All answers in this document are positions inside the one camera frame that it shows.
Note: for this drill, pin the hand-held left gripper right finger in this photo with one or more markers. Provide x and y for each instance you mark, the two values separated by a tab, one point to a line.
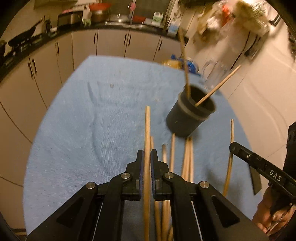
153	171

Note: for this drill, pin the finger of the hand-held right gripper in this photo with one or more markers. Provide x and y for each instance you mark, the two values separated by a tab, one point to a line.
255	180
256	160

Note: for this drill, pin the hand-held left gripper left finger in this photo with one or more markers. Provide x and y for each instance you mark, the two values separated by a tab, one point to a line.
141	171

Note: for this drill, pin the light wooden chopstick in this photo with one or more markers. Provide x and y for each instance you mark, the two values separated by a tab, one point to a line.
147	129
219	84
227	171
185	62

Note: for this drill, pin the black utensil cup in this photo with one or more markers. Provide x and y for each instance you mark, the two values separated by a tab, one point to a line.
182	120

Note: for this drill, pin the person's right hand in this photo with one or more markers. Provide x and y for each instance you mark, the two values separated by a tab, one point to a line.
261	208

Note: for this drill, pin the blue towel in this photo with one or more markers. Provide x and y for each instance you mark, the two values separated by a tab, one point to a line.
92	127

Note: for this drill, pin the yellow plastic bag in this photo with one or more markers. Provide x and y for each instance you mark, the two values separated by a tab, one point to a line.
172	63

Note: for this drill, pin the blue plastic bag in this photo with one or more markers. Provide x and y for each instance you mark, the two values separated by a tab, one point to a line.
192	66

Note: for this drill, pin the beige lower kitchen cabinets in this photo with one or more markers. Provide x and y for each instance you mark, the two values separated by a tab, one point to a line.
111	41

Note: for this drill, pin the white printed plastic bag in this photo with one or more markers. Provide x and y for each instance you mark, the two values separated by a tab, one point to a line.
252	16

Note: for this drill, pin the white bottle with blue label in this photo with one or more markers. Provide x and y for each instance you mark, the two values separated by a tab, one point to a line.
173	26

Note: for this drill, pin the clear plastic bag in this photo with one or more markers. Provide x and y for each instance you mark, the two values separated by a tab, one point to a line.
208	20

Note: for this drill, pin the steel sink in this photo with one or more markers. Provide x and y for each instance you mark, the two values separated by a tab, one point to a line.
124	23

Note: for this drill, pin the orange plastic bag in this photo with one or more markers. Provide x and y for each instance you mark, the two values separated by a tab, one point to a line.
225	11

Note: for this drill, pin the white bottle with green label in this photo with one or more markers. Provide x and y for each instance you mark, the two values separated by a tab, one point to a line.
157	19

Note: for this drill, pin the silver pot lid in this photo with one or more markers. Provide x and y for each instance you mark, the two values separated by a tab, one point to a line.
119	18

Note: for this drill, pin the black kitchen countertop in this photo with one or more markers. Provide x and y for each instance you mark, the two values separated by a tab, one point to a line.
69	30

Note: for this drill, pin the faucet with pink cloth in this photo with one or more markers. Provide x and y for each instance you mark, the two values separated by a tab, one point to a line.
132	9

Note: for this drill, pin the kitchen window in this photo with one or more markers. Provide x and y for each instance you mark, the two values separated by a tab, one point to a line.
148	7

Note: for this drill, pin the black and silver bread maker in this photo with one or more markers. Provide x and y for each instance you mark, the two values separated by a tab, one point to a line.
69	19

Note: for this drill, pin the gas stove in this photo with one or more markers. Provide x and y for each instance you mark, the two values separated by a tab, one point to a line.
30	44

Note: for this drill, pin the red basin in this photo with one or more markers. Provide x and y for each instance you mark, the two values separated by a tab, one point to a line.
99	6

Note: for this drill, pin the steel kettle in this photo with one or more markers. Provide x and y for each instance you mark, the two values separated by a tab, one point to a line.
47	26

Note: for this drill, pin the black wok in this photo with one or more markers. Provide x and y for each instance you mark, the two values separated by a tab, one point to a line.
22	34

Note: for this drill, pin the wall socket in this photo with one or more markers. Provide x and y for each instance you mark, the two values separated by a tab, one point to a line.
253	48

